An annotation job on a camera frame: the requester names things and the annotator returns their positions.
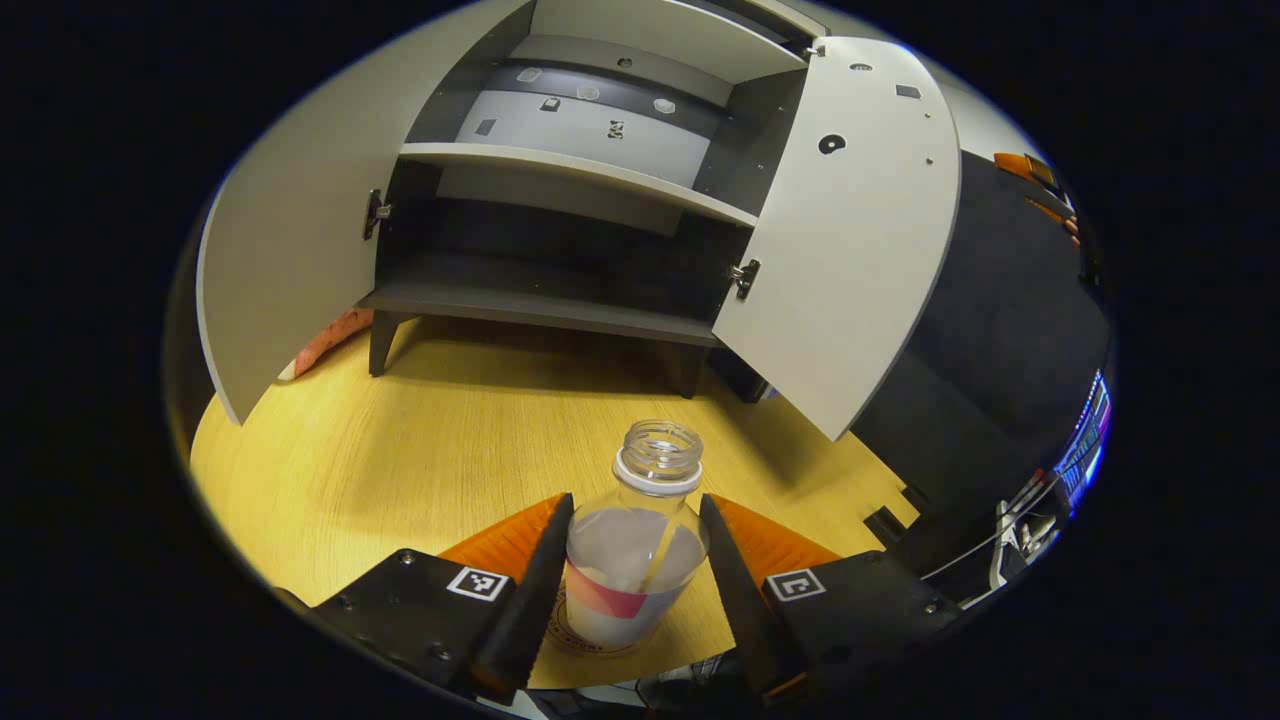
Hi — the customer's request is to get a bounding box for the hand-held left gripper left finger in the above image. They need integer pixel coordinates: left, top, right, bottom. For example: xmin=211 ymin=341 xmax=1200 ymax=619
xmin=310 ymin=492 xmax=577 ymax=707

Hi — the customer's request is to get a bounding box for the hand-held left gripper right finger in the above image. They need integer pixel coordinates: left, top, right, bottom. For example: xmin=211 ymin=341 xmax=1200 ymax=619
xmin=699 ymin=492 xmax=967 ymax=701

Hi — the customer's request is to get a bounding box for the round printed coaster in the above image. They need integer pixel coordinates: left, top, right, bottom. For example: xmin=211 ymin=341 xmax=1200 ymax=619
xmin=547 ymin=580 xmax=701 ymax=661

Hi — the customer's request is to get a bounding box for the clear plastic bottle pink label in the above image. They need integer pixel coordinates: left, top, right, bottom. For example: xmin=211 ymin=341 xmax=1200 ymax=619
xmin=564 ymin=420 xmax=712 ymax=651

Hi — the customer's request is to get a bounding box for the white cabinet door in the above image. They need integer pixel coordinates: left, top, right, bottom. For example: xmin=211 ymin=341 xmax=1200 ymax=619
xmin=712 ymin=37 xmax=963 ymax=442
xmin=196 ymin=0 xmax=533 ymax=428

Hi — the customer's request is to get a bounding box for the white and grey cabinet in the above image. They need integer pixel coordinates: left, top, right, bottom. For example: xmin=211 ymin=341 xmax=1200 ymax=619
xmin=360 ymin=0 xmax=831 ymax=401

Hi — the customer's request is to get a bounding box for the computer monitor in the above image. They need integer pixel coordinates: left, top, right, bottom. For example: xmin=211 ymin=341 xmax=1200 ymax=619
xmin=1050 ymin=370 xmax=1113 ymax=516

